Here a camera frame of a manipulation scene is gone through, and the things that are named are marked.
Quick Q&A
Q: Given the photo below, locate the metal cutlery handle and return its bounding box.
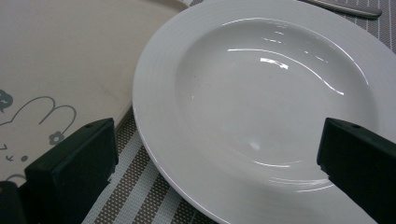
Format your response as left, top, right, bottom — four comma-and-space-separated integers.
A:
298, 0, 383, 19

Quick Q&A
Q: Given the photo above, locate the striped woven placemat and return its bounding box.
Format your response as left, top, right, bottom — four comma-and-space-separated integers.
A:
81, 0, 396, 224

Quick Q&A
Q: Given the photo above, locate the beige tray with rabbit print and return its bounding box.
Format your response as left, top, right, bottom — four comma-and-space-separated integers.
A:
0, 0, 190, 188

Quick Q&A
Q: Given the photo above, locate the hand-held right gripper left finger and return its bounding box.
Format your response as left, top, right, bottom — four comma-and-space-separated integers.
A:
23, 117, 120, 224

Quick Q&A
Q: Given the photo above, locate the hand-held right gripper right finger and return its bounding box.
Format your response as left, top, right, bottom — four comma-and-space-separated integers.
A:
316, 117, 396, 224

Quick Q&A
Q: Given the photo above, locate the white deep plate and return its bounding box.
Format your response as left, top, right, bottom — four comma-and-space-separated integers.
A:
132, 0, 396, 224

